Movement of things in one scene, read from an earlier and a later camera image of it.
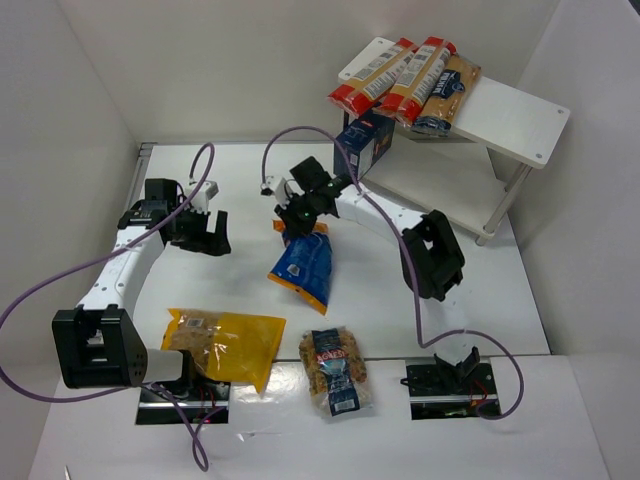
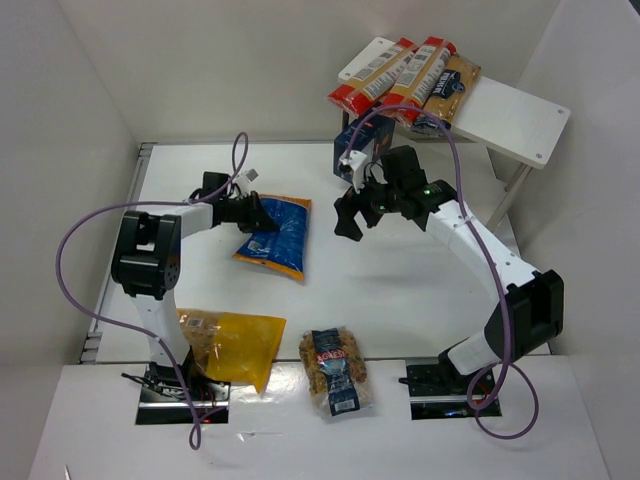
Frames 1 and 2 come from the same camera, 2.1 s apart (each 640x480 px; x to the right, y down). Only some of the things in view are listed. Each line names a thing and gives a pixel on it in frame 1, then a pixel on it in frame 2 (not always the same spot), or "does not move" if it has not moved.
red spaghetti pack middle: (404, 100) does not move
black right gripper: (296, 218) -> (363, 206)
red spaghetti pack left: (359, 95) does not move
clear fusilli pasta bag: (335, 367) does not move
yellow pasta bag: (223, 343) does not move
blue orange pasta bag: (305, 266) -> (284, 250)
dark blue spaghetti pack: (446, 101) does not move
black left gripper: (198, 232) -> (251, 211)
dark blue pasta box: (365, 141) does not move
